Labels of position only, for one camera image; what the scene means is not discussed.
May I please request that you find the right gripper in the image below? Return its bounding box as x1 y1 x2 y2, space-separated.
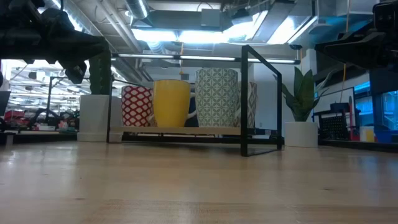
315 0 398 72

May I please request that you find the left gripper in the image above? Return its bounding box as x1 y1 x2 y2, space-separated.
0 7 109 62

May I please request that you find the yellow mug white handle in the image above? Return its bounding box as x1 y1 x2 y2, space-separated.
147 79 198 128

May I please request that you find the grey green geometric mug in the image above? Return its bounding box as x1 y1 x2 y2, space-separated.
194 68 242 128

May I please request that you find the tall green cactus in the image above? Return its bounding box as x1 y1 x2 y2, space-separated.
88 51 113 96

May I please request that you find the green snake plant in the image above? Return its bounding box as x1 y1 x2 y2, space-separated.
272 66 333 123

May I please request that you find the white square cactus pot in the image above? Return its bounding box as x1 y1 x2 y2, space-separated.
76 94 124 143

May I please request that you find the red white lattice mug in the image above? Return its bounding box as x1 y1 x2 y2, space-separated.
121 85 155 128

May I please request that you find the black pegboard rack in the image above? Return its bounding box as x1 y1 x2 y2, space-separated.
313 96 361 141

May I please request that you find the yellow container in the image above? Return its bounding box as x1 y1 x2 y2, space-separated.
359 125 376 144

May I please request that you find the blue bin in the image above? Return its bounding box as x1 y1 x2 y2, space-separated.
374 128 398 144

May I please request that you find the white round plant pot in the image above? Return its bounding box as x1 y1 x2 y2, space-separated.
284 121 319 148

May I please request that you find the grey hanging outlet box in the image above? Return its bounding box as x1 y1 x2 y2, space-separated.
178 42 190 81

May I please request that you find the grey diamond pattern mug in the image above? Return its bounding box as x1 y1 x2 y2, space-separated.
237 81 258 129

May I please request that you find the long linear light fixture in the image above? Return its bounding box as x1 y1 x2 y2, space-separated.
111 52 301 65

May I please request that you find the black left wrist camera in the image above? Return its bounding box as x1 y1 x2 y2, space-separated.
58 60 88 85

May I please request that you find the wooden shelf rack black frame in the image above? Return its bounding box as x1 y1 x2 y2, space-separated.
106 44 283 157

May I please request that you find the blue mug white handle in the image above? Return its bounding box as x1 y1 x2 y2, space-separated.
188 96 200 128

